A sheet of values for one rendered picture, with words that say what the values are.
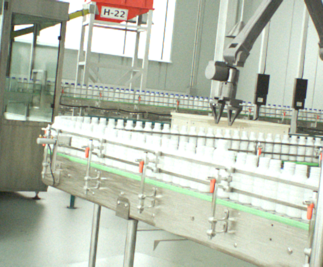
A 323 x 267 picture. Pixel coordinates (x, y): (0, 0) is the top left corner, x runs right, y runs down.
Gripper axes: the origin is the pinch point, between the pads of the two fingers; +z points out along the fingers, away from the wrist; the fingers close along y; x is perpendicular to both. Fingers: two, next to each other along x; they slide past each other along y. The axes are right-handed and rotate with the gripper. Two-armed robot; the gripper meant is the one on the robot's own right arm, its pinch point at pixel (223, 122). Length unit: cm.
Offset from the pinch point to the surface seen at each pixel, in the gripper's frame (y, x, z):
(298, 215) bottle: 0, 43, 25
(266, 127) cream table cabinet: -324, -319, -7
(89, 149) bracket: 10, -77, 21
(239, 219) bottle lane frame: 3.4, 20.6, 31.5
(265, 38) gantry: -439, -470, -123
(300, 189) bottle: 1.0, 43.3, 17.2
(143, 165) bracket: 9.5, -32.7, 21.2
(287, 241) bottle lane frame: 3, 43, 34
